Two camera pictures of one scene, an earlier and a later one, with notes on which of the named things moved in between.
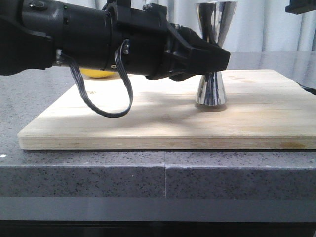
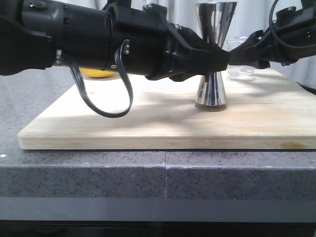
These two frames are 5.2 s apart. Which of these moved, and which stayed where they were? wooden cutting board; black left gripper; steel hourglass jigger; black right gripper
Moved: black right gripper
Stayed: steel hourglass jigger; wooden cutting board; black left gripper
